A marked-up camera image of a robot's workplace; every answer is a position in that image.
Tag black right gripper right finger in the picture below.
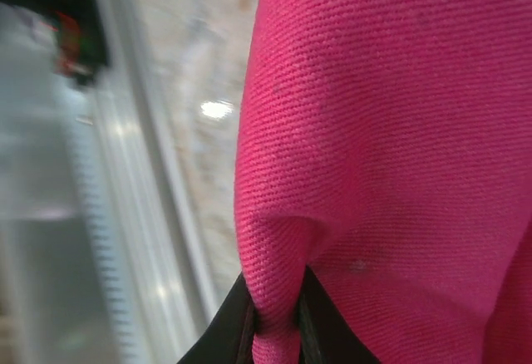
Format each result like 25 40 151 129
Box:
295 264 377 364

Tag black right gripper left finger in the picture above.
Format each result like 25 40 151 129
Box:
177 273 259 364

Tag pink long pants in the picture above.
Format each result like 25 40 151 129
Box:
233 0 532 364

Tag white slotted cable duct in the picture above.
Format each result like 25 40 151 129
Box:
68 122 140 364

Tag aluminium frame beam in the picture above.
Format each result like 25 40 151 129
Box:
82 0 219 364

